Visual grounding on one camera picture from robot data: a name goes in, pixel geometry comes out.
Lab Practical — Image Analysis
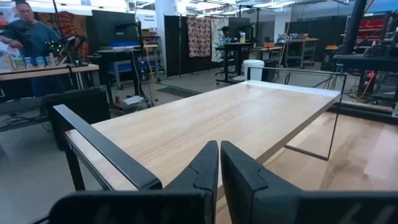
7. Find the light wooden table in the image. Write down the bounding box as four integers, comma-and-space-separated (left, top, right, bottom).
0, 63, 101, 94

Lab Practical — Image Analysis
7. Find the white paper sheet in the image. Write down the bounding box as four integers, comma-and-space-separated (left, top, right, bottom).
123, 95, 146, 106

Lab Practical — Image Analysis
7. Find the yellow cable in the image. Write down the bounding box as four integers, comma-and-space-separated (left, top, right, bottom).
349, 73, 376, 100

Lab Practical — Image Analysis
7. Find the black standing desk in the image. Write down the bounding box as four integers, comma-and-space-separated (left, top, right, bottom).
96, 46, 147, 105

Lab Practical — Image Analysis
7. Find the small black monitor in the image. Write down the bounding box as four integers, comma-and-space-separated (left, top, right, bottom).
228, 16, 252, 41

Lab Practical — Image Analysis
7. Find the white green cloth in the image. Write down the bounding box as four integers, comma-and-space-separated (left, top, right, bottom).
210, 17, 230, 63

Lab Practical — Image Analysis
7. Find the white bin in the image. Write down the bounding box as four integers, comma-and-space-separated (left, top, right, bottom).
243, 59, 266, 82

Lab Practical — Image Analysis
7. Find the wooden workbench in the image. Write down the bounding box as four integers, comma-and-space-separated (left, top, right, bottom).
283, 37, 320, 70

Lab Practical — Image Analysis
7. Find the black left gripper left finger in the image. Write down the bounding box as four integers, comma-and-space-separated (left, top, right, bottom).
49, 139, 220, 224

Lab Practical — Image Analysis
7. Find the black floor mat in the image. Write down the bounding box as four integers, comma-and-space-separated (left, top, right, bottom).
156, 86, 202, 99

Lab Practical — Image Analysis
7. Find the orange patterned cloth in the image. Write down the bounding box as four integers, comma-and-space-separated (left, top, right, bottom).
34, 11, 90, 58

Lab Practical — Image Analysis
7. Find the wooden shelf black metal frame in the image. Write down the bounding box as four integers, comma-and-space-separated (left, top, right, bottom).
52, 66, 348, 192

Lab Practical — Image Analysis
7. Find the black pole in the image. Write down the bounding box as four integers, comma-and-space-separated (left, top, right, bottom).
340, 0, 369, 56

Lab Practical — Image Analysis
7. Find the large black monitor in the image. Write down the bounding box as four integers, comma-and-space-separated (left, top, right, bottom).
91, 9, 140, 52

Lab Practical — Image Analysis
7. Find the floral patterned cloth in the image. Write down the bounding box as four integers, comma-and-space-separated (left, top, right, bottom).
187, 15, 212, 58

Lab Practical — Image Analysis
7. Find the black bulky case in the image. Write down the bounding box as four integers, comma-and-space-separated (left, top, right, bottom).
39, 88, 112, 152

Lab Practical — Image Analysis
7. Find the person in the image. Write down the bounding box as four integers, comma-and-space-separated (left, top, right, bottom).
218, 26, 233, 47
0, 0, 66, 97

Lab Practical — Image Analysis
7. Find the red storage rack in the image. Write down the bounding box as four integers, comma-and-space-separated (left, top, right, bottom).
345, 14, 388, 47

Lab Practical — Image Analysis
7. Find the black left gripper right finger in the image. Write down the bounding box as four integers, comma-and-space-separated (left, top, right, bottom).
220, 139, 398, 224

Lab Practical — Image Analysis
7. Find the black aluminium table frame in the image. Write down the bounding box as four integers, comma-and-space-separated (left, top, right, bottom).
328, 101, 398, 126

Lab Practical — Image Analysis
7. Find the black partition panel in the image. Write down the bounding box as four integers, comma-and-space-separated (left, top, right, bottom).
164, 14, 218, 78

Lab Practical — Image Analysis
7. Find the dark equipment stand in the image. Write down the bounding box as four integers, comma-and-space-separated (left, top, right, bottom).
333, 46, 398, 97

